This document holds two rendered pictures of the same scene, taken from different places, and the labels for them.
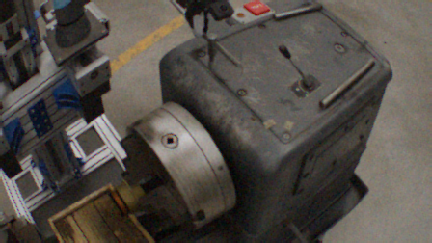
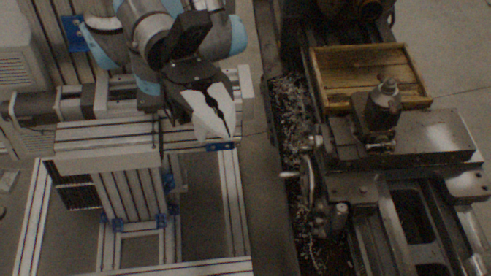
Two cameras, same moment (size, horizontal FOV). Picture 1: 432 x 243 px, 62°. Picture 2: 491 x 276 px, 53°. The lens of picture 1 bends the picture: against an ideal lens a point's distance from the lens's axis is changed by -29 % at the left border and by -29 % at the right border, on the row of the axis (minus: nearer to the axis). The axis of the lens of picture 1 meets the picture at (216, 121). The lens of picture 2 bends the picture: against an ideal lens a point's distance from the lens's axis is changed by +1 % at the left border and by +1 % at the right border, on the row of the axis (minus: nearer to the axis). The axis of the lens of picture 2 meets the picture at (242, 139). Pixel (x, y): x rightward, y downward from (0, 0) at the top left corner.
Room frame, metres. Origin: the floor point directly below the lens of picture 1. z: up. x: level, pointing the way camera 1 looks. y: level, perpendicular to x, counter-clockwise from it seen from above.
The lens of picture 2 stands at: (0.17, 1.63, 2.05)
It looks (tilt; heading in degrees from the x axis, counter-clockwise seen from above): 50 degrees down; 302
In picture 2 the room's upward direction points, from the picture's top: straight up
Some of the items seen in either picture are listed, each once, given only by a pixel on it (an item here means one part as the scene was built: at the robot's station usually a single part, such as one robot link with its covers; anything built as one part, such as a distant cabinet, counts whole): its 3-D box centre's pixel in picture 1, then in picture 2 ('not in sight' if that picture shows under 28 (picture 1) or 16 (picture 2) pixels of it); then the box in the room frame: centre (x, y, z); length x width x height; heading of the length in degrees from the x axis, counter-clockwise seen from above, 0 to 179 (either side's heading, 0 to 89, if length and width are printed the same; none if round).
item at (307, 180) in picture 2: not in sight; (317, 190); (0.43, 0.76, 0.75); 0.27 x 0.10 x 0.23; 127
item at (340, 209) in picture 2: not in sight; (338, 215); (0.33, 0.87, 0.84); 0.04 x 0.04 x 0.10; 37
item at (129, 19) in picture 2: not in sight; (143, 17); (0.67, 1.15, 1.56); 0.11 x 0.08 x 0.09; 150
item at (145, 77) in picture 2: not in sight; (161, 59); (0.66, 1.13, 1.46); 0.11 x 0.08 x 0.11; 60
